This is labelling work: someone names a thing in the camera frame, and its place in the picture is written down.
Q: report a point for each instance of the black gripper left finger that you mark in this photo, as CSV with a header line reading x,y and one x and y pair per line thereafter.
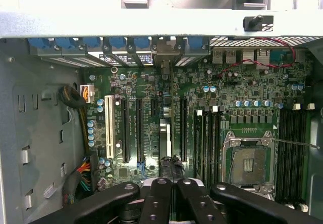
x,y
159,203

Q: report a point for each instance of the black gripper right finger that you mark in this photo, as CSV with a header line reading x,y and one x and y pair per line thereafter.
x,y
194,203

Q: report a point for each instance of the blue motherboard connector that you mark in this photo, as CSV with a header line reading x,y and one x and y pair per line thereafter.
x,y
141,169

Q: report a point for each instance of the black RAM slot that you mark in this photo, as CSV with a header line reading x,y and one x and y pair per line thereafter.
x,y
220,123
296,158
213,145
282,158
303,158
289,158
207,145

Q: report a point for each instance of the CPU socket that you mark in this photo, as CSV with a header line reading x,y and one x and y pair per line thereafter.
x,y
248,163

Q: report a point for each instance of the silver socket cover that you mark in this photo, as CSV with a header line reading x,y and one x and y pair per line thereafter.
x,y
265,190

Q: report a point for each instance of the white expansion slot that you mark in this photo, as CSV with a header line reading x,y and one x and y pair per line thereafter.
x,y
108,125

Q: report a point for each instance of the short black expansion slot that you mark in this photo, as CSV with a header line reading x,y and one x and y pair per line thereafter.
x,y
154,108

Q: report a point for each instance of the socket locking lever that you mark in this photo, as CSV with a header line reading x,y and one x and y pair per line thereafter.
x,y
295,142

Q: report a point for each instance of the green Dell motherboard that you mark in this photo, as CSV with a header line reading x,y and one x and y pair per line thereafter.
x,y
227,87

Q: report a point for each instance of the white power connector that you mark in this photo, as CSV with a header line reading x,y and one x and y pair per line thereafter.
x,y
87,94

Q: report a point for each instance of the black open PC case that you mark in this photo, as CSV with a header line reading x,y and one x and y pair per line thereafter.
x,y
38,133

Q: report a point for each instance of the black case lock latch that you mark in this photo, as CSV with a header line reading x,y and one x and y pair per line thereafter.
x,y
257,22

